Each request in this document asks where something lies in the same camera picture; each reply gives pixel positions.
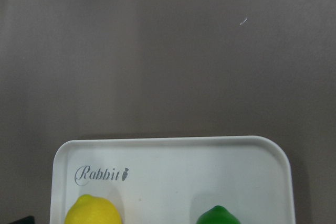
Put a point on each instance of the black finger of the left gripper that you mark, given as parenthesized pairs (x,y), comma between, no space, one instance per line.
(25,220)

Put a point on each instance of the yellow lemon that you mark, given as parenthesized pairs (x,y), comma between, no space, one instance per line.
(92,209)

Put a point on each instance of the green lime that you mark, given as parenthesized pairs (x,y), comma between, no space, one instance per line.
(217,214)

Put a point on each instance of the white rabbit print tray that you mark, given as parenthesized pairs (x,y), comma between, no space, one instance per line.
(175,180)

